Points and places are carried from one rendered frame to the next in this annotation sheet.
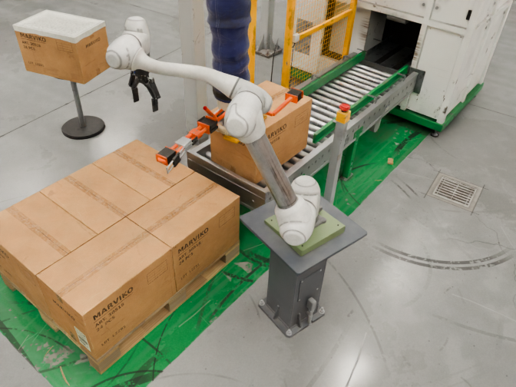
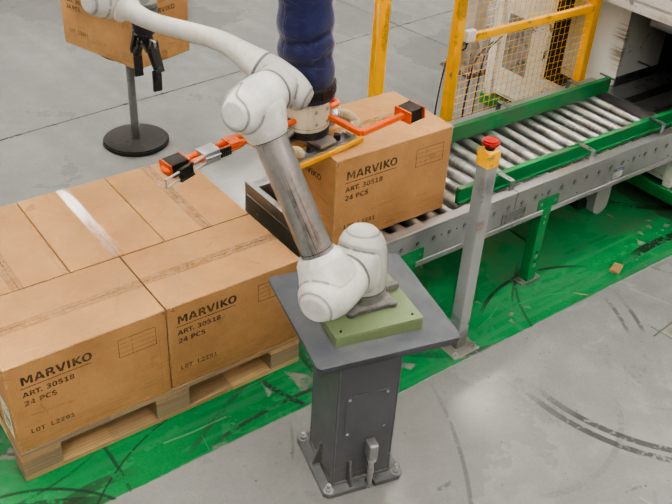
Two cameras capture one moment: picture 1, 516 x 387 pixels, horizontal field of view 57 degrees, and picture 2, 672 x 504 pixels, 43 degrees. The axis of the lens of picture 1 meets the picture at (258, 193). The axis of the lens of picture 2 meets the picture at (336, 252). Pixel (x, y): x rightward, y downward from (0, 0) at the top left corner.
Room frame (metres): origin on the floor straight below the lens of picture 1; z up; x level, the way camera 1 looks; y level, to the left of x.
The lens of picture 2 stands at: (-0.34, -0.75, 2.54)
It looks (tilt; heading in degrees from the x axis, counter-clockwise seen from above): 35 degrees down; 15
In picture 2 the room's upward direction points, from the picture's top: 4 degrees clockwise
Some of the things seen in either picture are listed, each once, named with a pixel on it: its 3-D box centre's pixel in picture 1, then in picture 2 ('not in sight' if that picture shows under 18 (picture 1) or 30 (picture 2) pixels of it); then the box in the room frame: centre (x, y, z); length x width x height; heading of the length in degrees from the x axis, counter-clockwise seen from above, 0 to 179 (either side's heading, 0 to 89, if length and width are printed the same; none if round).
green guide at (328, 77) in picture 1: (316, 81); (504, 112); (3.89, -0.47, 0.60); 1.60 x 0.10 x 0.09; 143
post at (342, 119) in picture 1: (332, 173); (471, 254); (2.67, -0.52, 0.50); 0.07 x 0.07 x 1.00; 53
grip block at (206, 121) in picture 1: (207, 124); not in sight; (2.32, 0.31, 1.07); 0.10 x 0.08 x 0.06; 59
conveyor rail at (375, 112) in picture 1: (353, 130); (538, 197); (3.25, -0.74, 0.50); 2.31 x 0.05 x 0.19; 143
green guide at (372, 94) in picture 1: (370, 100); (583, 154); (3.57, -0.90, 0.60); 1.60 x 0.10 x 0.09; 143
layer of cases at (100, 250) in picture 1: (119, 232); (113, 283); (2.14, 0.87, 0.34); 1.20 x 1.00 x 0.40; 143
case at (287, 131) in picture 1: (261, 130); (364, 165); (2.80, 0.00, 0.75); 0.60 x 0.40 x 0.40; 143
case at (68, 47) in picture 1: (64, 46); (124, 11); (3.85, 1.71, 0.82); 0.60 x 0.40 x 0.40; 71
